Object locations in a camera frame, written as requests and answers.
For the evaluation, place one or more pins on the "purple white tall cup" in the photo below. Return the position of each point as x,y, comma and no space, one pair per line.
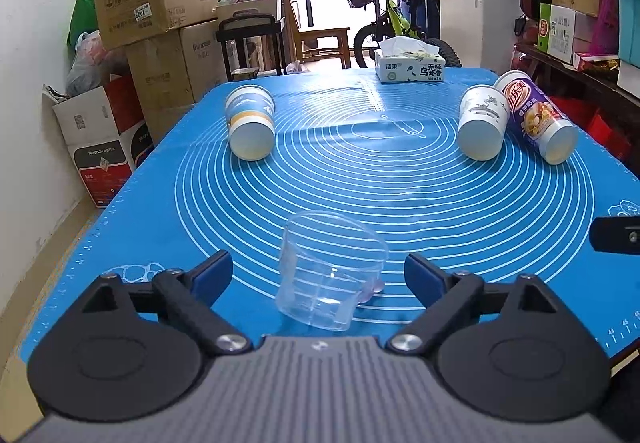
535,118

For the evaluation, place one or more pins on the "dark wooden shelf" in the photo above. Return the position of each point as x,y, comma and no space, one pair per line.
607,113

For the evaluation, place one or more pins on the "white red cardboard box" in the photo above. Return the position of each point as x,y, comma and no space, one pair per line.
105,133

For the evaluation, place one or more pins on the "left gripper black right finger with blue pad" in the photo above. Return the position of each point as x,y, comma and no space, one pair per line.
452,302

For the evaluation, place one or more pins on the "white chest freezer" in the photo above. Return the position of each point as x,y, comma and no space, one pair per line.
481,32

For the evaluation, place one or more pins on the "white tissue box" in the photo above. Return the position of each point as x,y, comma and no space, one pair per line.
403,59

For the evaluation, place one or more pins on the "black bicycle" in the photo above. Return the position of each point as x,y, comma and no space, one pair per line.
393,23

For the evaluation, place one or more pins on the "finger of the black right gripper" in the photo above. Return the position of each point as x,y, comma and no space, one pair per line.
616,234

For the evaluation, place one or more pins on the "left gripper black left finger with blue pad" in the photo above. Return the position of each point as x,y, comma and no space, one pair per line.
183,301

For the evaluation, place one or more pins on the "teal plastic bin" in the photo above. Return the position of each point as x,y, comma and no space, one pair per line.
629,48

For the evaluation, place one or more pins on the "white blue orange paper cup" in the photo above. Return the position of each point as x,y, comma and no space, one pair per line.
249,112

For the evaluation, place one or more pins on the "wooden stool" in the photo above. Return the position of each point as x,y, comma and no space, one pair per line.
314,44

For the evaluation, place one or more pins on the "green white box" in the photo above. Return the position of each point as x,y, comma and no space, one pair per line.
564,32

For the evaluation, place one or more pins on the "clear plastic cup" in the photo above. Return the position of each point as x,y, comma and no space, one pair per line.
328,265

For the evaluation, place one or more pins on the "white printed paper cup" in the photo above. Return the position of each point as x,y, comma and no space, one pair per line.
483,115

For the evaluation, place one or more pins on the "plastic bag with red contents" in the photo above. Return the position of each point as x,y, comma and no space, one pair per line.
94,65

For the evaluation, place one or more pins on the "blue silicone baking mat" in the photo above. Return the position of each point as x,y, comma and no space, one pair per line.
385,155

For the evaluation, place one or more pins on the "green bag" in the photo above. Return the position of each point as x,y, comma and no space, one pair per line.
83,20

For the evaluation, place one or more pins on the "lower brown cardboard box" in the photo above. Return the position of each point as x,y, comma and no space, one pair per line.
173,71

